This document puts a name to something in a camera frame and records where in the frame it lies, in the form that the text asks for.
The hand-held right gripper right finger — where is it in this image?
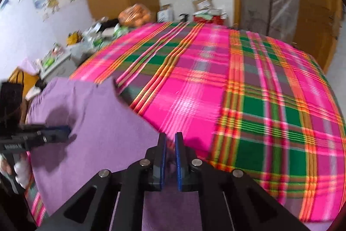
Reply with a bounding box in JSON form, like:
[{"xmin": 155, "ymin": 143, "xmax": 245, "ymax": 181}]
[{"xmin": 175, "ymin": 132, "xmax": 311, "ymax": 231}]

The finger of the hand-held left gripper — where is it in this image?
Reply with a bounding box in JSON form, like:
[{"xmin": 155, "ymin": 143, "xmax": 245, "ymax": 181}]
[{"xmin": 43, "ymin": 125, "xmax": 71, "ymax": 144}]

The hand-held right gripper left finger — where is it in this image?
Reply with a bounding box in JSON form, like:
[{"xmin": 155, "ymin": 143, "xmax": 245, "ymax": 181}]
[{"xmin": 36, "ymin": 133, "xmax": 167, "ymax": 231}]

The purple fleece garment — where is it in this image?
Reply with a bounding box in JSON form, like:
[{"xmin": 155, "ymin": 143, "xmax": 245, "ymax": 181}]
[{"xmin": 27, "ymin": 77, "xmax": 334, "ymax": 231}]

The person's left hand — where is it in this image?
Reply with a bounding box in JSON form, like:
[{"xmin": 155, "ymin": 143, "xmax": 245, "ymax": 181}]
[{"xmin": 0, "ymin": 157, "xmax": 29, "ymax": 189}]

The wooden headboard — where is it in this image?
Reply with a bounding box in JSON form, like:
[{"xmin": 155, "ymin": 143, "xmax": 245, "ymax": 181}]
[{"xmin": 8, "ymin": 69, "xmax": 38, "ymax": 97}]

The lavender cloth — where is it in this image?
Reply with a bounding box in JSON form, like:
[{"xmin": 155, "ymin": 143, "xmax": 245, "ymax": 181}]
[{"xmin": 23, "ymin": 58, "xmax": 38, "ymax": 75}]

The grey drawer cabinet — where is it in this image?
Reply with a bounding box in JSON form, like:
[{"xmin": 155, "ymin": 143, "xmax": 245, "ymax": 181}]
[{"xmin": 39, "ymin": 54, "xmax": 79, "ymax": 80}]

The yellow paper bag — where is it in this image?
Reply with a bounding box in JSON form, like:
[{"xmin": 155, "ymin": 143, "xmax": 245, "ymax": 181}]
[{"xmin": 67, "ymin": 31, "xmax": 82, "ymax": 45}]

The pink green plaid bed sheet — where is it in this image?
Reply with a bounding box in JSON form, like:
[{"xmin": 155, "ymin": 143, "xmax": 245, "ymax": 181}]
[{"xmin": 24, "ymin": 21, "xmax": 346, "ymax": 223}]

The bag of oranges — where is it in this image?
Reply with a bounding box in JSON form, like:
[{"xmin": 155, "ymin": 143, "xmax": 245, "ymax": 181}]
[{"xmin": 119, "ymin": 4, "xmax": 151, "ymax": 26}]

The white carton box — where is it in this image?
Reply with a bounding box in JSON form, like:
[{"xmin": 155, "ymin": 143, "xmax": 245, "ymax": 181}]
[{"xmin": 157, "ymin": 4, "xmax": 173, "ymax": 23}]

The red gift box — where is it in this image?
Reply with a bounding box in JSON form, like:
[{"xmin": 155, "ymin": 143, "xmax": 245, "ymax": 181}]
[{"xmin": 211, "ymin": 10, "xmax": 225, "ymax": 25}]

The open cardboard box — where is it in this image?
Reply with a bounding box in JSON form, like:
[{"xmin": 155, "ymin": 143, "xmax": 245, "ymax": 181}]
[{"xmin": 192, "ymin": 0, "xmax": 214, "ymax": 11}]

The wooden door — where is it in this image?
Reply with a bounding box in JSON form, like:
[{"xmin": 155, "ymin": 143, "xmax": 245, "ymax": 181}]
[{"xmin": 293, "ymin": 0, "xmax": 344, "ymax": 73}]

